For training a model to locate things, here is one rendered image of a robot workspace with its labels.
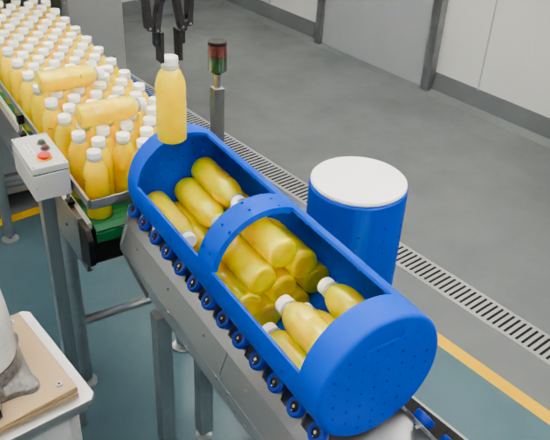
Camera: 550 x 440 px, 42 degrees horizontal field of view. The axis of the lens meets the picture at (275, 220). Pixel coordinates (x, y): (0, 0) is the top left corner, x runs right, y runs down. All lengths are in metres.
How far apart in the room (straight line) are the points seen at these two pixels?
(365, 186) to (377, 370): 0.81
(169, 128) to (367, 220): 0.61
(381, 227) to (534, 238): 2.02
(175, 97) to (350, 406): 0.79
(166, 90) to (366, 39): 4.24
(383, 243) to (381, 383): 0.75
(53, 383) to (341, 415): 0.55
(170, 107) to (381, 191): 0.67
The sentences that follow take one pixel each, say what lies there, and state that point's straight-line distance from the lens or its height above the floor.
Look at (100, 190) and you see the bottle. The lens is 2.08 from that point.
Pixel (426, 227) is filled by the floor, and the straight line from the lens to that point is 3.85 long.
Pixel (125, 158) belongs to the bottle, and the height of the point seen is 1.04.
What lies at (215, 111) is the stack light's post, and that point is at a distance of 2.47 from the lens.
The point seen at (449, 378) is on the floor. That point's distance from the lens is 3.00.
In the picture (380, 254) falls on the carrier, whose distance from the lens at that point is 2.08.
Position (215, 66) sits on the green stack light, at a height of 1.18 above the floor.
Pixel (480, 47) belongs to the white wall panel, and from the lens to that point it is 5.21.
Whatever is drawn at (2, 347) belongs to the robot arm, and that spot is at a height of 1.13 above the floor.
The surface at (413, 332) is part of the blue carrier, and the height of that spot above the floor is 1.18.
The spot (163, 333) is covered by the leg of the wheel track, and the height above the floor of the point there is 0.56.
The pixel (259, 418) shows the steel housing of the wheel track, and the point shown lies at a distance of 1.59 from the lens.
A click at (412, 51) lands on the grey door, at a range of 5.53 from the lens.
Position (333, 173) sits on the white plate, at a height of 1.04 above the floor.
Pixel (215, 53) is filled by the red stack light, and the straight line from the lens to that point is 2.39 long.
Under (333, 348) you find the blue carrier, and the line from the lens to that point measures 1.27.
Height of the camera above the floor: 2.05
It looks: 33 degrees down
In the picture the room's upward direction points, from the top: 3 degrees clockwise
